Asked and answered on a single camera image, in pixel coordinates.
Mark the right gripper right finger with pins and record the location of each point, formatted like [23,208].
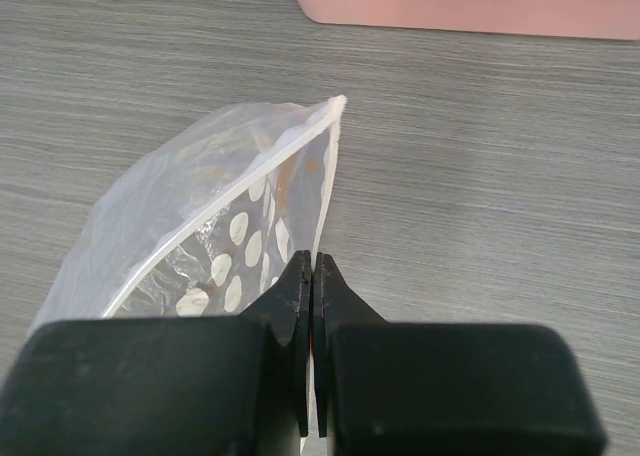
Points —
[408,388]

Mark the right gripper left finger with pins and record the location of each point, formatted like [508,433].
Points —
[217,385]

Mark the clear zip top bag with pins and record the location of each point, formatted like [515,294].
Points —
[207,222]

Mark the pink divided organizer tray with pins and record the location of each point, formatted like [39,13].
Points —
[593,19]

